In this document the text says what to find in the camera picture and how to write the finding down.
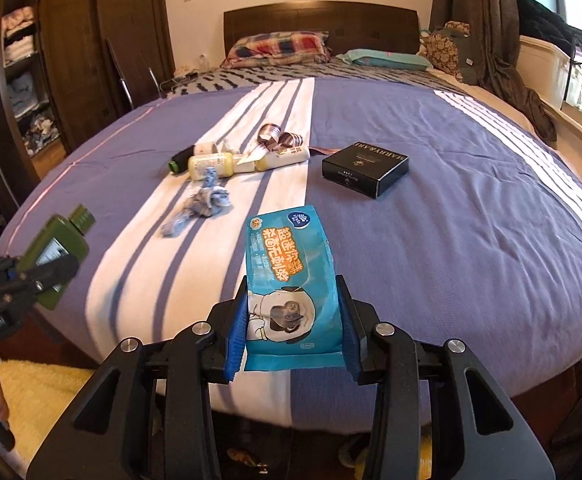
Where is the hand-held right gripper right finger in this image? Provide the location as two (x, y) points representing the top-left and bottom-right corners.
(336, 274), (557, 480)

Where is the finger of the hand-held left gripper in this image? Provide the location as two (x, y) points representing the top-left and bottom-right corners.
(12, 254), (80, 295)

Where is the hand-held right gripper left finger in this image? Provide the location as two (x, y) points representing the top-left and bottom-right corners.
(26, 275), (250, 480)

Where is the green plastic bottle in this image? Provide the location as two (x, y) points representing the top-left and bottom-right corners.
(18, 204), (96, 311)

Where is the blue wet wipes packet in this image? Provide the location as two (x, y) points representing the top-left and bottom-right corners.
(243, 204), (349, 373)

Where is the yellow towel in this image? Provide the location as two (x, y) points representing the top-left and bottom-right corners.
(0, 360), (98, 463)

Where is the crumpled blue grey cloth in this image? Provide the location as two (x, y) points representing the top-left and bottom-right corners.
(160, 170), (234, 239)

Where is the pale yellow bottle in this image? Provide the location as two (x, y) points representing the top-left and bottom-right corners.
(187, 151), (236, 181)

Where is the black bottle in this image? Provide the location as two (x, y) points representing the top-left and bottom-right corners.
(167, 143), (197, 176)

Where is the black cardboard box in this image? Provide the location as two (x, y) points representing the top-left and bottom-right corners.
(321, 141), (410, 200)

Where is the white bottle with label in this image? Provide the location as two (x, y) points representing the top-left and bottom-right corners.
(255, 146), (311, 171)

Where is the black folding chair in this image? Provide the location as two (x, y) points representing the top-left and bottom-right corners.
(105, 39), (164, 111)

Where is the dark wooden wardrobe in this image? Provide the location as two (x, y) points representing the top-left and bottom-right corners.
(0, 0), (177, 181)

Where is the black and white patterned blanket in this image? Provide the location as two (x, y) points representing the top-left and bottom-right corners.
(163, 59), (467, 101)

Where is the teal pillow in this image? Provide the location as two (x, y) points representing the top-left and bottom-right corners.
(335, 48), (433, 72)

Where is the plaid pillow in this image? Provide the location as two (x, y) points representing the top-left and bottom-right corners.
(219, 31), (331, 69)

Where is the dark wooden headboard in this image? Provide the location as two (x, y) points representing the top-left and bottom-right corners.
(222, 1), (420, 58)

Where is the white storage box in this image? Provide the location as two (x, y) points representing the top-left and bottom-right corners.
(516, 35), (572, 111)

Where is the brown curtain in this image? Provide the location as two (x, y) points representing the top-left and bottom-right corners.
(428, 0), (559, 143)

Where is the pile of dark clothes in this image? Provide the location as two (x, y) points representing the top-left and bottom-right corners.
(514, 0), (582, 56)

